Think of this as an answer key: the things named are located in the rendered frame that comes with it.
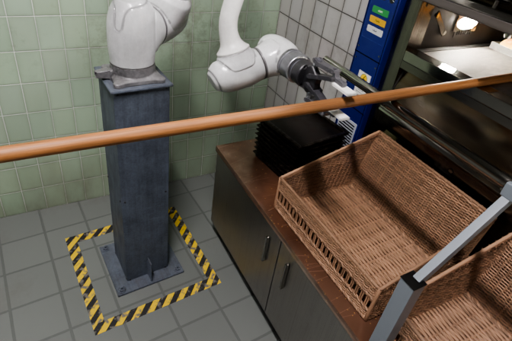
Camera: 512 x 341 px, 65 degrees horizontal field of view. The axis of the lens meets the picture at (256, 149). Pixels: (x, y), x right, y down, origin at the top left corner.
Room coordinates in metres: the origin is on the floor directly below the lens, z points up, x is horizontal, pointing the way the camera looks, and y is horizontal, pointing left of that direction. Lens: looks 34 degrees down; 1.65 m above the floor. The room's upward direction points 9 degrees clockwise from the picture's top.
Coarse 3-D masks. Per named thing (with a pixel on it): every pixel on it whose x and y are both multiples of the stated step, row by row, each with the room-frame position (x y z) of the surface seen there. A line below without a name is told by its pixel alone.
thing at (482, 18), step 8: (424, 0) 1.34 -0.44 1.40; (432, 0) 1.32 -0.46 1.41; (440, 0) 1.30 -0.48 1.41; (448, 8) 1.26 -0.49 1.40; (456, 8) 1.24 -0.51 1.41; (464, 8) 1.23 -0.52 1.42; (464, 16) 1.21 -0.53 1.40; (472, 16) 1.19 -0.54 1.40; (480, 16) 1.18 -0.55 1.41; (488, 16) 1.16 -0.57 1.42; (488, 24) 1.15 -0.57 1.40; (496, 24) 1.13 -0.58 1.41; (504, 24) 1.12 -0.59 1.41; (504, 32) 1.11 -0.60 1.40
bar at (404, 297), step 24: (408, 120) 0.99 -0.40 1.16; (456, 144) 0.87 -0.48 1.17; (480, 168) 0.80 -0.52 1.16; (504, 192) 0.74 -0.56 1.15; (480, 216) 0.71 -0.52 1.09; (456, 240) 0.68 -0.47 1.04; (432, 264) 0.64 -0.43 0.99; (408, 288) 0.60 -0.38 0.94; (384, 312) 0.63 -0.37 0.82; (408, 312) 0.61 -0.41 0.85; (384, 336) 0.60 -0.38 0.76
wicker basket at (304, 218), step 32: (320, 160) 1.30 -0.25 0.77; (352, 160) 1.41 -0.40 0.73; (384, 160) 1.38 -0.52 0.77; (416, 160) 1.30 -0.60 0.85; (288, 192) 1.16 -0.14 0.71; (320, 192) 1.33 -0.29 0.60; (352, 192) 1.37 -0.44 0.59; (288, 224) 1.12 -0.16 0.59; (320, 224) 1.00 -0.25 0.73; (352, 224) 1.18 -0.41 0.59; (384, 224) 1.20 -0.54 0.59; (416, 224) 1.16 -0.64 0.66; (448, 224) 1.09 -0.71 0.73; (320, 256) 0.97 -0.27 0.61; (352, 256) 0.87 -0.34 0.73; (384, 256) 1.03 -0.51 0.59; (416, 256) 1.06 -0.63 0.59; (352, 288) 0.84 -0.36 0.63; (384, 288) 0.77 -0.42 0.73
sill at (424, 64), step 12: (408, 60) 1.50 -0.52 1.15; (420, 60) 1.46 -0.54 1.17; (432, 60) 1.45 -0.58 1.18; (432, 72) 1.40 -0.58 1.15; (444, 72) 1.37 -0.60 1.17; (456, 72) 1.36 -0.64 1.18; (480, 96) 1.24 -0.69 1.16; (492, 96) 1.21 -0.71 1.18; (504, 96) 1.22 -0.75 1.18; (492, 108) 1.19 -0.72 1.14; (504, 108) 1.17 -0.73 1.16
